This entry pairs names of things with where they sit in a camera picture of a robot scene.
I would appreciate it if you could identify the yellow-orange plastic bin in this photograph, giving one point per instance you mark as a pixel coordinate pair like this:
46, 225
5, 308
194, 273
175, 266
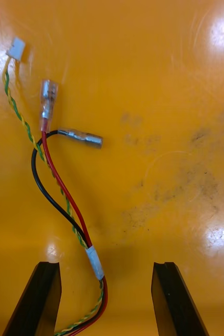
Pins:
156, 78

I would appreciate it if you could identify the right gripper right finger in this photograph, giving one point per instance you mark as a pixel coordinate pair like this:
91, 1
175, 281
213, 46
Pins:
172, 302

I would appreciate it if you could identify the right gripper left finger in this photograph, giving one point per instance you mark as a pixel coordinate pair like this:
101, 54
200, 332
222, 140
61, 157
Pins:
38, 302

